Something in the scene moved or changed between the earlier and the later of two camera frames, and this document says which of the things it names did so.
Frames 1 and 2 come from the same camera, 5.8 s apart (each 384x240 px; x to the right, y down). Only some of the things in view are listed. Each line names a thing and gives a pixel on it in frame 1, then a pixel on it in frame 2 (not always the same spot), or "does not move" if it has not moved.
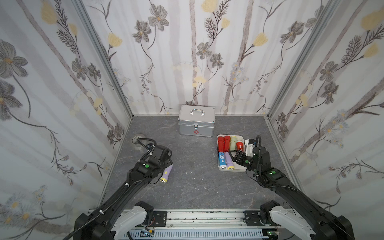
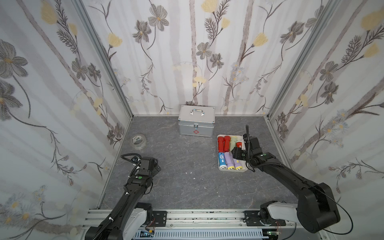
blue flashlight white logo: [222, 160] does not move
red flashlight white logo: [239, 144] does not move
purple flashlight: [166, 173] to [237, 164]
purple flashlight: [230, 164] does not move
